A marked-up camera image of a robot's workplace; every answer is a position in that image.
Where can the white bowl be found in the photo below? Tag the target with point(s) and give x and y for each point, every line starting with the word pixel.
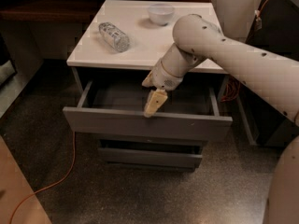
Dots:
pixel 161 14

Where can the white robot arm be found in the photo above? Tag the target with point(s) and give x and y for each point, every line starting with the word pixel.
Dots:
pixel 196 40

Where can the grey middle drawer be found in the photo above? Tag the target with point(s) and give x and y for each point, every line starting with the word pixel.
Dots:
pixel 151 140

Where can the brown wooden counter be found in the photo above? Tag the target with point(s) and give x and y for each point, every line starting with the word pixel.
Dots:
pixel 74 11

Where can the grey drawer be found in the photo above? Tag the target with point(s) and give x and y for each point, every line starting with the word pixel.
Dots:
pixel 115 110
pixel 151 140
pixel 163 155

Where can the grey top drawer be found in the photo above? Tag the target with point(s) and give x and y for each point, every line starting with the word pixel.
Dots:
pixel 115 110

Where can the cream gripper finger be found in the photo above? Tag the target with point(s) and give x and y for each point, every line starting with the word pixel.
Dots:
pixel 147 82
pixel 155 100

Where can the clear plastic water bottle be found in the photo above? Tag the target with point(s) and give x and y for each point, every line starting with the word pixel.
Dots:
pixel 115 37

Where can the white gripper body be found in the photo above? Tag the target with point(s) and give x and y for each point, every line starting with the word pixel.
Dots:
pixel 164 76

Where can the white and grey drawer cabinet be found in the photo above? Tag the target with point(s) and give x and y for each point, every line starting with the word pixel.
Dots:
pixel 93 59

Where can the grey bottom drawer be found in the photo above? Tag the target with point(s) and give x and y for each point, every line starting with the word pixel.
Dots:
pixel 163 155

